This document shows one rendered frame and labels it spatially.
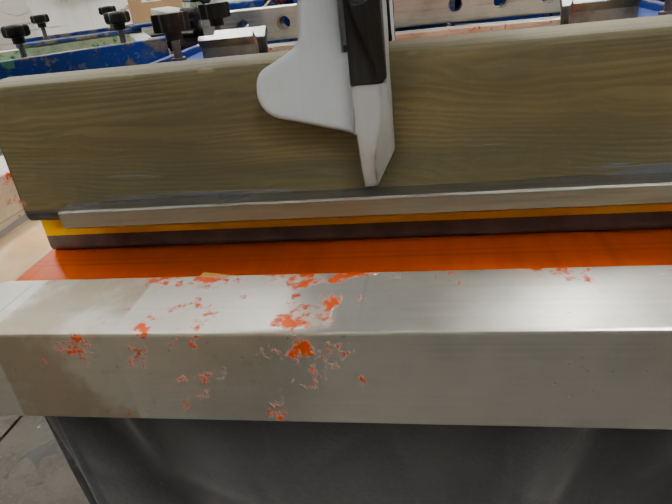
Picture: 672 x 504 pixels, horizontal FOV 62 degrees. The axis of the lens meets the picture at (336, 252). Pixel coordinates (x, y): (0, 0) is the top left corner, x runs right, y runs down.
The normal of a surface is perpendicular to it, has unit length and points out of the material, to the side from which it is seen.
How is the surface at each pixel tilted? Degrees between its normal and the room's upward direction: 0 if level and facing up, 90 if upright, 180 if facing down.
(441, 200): 90
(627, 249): 0
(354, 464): 91
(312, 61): 85
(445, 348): 90
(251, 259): 0
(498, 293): 0
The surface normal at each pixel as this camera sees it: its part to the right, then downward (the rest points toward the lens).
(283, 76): -0.15, 0.38
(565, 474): 0.38, 0.50
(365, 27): -0.11, 0.67
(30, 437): -0.11, -0.89
